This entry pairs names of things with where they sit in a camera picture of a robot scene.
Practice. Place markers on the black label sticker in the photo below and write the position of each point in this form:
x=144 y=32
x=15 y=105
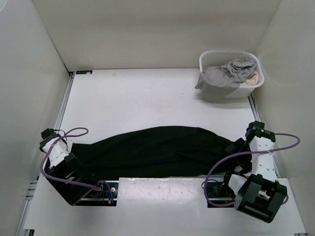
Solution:
x=84 y=72

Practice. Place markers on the beige garment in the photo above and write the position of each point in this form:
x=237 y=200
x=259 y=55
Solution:
x=251 y=80

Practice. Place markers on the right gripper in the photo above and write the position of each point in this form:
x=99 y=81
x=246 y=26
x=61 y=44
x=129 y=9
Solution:
x=234 y=147

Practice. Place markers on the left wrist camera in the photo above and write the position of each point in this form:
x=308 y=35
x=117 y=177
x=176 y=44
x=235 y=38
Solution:
x=68 y=144

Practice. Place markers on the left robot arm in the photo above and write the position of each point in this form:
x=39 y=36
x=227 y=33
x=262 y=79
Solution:
x=63 y=169

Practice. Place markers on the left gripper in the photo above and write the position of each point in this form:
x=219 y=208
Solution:
x=68 y=152

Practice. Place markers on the black trousers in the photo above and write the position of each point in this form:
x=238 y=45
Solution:
x=165 y=151

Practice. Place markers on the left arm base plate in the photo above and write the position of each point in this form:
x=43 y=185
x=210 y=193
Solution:
x=105 y=198

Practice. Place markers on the white laundry basket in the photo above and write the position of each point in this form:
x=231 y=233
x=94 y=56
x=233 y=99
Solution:
x=218 y=58

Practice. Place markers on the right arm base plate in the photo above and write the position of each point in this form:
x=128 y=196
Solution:
x=218 y=192

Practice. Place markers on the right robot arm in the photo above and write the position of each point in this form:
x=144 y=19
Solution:
x=260 y=195

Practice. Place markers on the grey garment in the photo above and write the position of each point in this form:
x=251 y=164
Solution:
x=217 y=82

